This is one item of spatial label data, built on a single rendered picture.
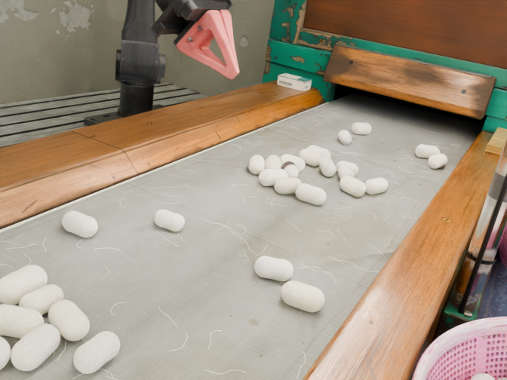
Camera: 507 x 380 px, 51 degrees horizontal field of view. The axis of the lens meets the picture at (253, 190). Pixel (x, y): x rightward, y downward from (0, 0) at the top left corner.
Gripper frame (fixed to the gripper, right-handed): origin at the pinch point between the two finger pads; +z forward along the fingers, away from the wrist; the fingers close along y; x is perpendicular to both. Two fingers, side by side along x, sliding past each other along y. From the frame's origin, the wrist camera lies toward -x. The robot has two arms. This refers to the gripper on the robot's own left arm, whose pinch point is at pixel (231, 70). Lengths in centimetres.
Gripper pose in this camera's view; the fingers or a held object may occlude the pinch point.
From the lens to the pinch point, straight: 67.6
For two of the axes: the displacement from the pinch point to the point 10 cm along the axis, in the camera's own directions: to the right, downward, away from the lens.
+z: 5.6, 8.2, -0.8
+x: -6.6, 5.1, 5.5
